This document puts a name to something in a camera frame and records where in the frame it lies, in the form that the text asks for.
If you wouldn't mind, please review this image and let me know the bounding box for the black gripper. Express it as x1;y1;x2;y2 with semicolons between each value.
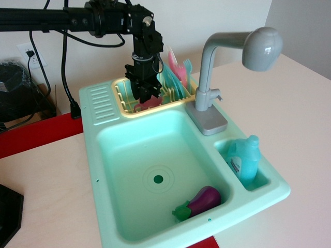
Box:
125;55;163;102

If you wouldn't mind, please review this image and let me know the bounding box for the pink plastic toy cup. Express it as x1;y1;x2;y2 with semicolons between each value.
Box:
134;96;163;112

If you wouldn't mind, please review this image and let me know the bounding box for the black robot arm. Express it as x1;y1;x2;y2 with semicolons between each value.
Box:
1;1;163;103

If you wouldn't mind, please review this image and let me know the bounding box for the yellow toy drying rack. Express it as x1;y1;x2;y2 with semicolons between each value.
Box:
111;72;198;118

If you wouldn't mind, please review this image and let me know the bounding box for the mint green toy sink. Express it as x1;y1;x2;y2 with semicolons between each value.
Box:
79;80;290;247

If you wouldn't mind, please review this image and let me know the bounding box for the teal toy plate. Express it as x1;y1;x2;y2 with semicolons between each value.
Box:
158;64;187;101

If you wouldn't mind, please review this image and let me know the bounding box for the pink toy plate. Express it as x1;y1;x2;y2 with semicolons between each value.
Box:
165;45;181;80

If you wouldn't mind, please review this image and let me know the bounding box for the pink toy fork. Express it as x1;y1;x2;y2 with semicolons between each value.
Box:
172;64;187;88

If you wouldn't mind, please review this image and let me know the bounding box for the teal toy fork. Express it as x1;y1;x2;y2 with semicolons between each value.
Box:
184;59;192;94

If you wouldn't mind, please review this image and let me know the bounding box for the cardboard box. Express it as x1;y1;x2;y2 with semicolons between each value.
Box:
1;84;61;130

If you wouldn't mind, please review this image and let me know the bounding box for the blue toy detergent bottle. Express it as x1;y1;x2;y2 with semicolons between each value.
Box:
225;135;261;187

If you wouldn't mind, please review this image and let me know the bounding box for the grey toy faucet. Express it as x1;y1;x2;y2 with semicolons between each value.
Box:
186;27;283;136

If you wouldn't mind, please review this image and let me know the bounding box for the purple toy eggplant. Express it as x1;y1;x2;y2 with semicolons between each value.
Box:
172;186;222;222

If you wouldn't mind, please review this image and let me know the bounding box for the black bag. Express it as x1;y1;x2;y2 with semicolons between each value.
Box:
1;60;56;122

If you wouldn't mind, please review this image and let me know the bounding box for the black stand base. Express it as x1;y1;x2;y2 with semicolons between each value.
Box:
1;184;24;247

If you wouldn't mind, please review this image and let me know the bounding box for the black braided cable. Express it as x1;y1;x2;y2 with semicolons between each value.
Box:
61;0;126;120

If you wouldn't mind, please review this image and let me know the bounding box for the white wall outlet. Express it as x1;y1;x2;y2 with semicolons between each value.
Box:
16;42;48;69

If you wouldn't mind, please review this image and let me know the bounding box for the thin black power cable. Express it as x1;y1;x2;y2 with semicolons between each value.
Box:
25;0;51;104

